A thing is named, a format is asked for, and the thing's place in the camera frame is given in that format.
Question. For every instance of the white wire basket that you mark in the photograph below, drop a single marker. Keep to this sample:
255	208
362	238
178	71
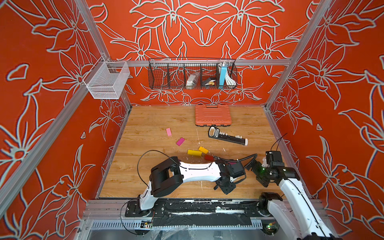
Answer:
107	81

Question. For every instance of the magenta block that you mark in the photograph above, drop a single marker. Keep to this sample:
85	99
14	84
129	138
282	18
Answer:
180	141

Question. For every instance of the light pink block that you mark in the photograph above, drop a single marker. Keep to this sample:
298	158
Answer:
169	133

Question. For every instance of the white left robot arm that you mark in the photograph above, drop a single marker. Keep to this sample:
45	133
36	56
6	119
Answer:
167	176

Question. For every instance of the bright yellow block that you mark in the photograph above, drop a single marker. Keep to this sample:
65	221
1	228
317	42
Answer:
194	153

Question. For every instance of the black wire wall basket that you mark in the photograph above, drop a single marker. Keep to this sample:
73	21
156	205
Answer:
172	73

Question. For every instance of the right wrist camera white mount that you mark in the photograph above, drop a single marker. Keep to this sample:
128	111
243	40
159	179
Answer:
273	159

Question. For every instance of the aluminium frame post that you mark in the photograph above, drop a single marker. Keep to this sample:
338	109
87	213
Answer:
93	29

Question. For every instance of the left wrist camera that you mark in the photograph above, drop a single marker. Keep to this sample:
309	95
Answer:
234	170

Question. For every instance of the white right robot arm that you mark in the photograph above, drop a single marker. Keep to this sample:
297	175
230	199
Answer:
302	222

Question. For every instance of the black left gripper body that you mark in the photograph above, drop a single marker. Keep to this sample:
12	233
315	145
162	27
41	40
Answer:
228	187

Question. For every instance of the small red block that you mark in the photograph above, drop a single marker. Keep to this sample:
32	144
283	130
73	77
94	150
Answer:
209	158

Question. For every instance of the orange plastic tool case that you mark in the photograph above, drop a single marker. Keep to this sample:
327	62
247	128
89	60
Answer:
212	115

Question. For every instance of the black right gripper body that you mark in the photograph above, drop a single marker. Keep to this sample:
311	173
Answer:
265	176

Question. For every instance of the orange block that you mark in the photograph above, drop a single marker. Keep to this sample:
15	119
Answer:
203	150

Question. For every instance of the silver packet in basket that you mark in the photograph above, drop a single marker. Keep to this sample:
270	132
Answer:
192	81

